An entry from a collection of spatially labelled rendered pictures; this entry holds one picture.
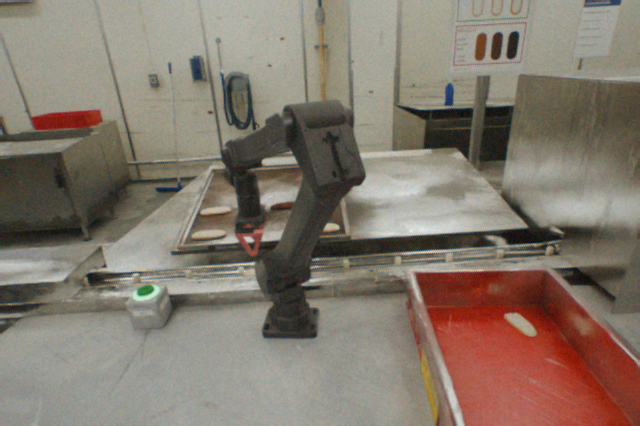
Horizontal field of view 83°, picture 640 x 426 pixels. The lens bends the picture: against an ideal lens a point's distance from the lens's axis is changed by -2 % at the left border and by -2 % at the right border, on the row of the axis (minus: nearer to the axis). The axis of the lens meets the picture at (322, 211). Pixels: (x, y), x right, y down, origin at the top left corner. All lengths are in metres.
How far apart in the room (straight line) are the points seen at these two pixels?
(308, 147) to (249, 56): 4.14
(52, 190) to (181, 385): 3.03
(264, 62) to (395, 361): 4.09
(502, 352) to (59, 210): 3.46
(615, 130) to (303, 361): 0.81
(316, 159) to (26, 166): 3.37
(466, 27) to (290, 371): 1.45
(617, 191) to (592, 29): 4.72
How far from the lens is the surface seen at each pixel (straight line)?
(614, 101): 1.00
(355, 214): 1.17
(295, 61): 4.54
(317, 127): 0.49
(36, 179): 3.72
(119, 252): 1.37
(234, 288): 0.94
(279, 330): 0.83
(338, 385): 0.73
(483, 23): 1.76
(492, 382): 0.78
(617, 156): 0.99
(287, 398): 0.72
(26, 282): 1.12
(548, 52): 5.38
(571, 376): 0.84
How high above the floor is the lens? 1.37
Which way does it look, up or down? 23 degrees down
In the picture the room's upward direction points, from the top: 3 degrees counter-clockwise
